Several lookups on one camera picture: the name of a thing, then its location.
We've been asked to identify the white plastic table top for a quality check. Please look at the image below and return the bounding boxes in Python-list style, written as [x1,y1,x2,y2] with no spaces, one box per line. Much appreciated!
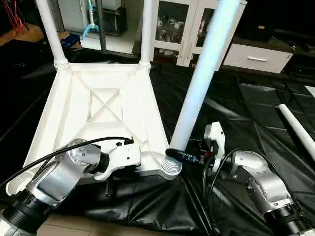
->
[5,60,184,196]

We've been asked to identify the white plastic table leg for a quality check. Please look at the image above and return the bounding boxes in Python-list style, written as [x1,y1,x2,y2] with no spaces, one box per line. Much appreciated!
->
[278,103,315,163]
[139,0,154,68]
[34,0,70,69]
[160,0,242,175]

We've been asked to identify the black work mat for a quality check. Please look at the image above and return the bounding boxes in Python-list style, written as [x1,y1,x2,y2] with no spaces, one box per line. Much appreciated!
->
[0,39,315,236]

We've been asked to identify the white drawer unit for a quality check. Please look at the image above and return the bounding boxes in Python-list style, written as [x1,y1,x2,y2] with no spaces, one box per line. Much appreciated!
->
[222,43,294,74]

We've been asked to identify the white glass door cabinet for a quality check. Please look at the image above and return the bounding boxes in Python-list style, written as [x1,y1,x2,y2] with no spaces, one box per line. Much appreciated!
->
[149,0,247,72]

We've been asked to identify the brown cardboard box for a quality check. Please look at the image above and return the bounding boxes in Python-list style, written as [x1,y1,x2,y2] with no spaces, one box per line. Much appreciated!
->
[58,32,82,50]

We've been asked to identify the dark low media cabinet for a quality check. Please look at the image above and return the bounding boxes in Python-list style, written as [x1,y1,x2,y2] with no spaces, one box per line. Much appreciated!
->
[290,29,315,79]

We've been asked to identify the grey vertical metal pole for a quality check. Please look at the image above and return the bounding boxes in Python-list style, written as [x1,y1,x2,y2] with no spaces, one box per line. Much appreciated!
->
[95,0,108,52]

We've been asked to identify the light blue plastic object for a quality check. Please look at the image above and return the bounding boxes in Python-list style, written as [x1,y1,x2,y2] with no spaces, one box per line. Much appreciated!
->
[82,0,101,41]

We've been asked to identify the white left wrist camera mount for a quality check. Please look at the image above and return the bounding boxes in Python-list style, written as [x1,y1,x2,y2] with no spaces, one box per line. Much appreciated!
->
[94,142,142,181]

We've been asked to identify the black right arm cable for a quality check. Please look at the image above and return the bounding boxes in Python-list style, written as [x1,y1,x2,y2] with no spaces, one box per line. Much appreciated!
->
[201,145,276,232]

